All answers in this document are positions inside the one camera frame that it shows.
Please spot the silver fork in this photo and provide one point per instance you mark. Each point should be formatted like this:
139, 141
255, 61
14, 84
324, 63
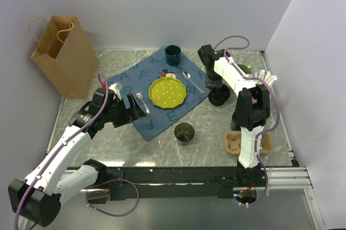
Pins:
140, 97

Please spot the green polka dot plate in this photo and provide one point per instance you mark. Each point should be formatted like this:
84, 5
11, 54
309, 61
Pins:
167, 93

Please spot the black takeout cup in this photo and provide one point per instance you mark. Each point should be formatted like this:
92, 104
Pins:
234, 124

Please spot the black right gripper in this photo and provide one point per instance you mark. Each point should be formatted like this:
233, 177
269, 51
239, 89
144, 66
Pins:
218, 83

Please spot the brown pulp cup carrier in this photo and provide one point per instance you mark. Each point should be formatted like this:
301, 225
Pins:
232, 143

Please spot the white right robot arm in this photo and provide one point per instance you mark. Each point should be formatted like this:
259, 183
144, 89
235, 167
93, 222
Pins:
252, 109

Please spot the brown paper bag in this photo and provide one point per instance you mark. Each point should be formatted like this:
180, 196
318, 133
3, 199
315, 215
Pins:
66, 57

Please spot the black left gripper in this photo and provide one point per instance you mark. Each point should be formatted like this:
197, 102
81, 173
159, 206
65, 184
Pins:
135, 113

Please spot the blue letter placemat cloth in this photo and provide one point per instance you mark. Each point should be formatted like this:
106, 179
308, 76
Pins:
139, 78

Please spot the dark green mug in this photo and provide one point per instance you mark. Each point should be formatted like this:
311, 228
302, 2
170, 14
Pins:
173, 55

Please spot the silver spoon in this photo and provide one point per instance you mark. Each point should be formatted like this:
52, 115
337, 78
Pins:
187, 76

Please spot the cartoon mouse coaster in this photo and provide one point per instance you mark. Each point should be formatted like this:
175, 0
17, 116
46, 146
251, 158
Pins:
166, 73

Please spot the floral mug green inside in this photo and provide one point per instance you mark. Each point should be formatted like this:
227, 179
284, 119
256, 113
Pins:
245, 69

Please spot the dark translucent takeout cup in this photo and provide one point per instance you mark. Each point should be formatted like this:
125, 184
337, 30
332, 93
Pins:
184, 133

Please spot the white wrapped straws bundle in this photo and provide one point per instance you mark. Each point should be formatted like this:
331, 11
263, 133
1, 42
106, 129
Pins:
266, 76

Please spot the pink straw holder cup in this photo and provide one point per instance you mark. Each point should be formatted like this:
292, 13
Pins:
254, 100

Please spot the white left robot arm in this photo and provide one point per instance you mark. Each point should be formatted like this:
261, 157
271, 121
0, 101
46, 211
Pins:
40, 196

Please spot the black base frame rail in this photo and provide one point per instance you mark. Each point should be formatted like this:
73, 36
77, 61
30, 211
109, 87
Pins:
182, 182

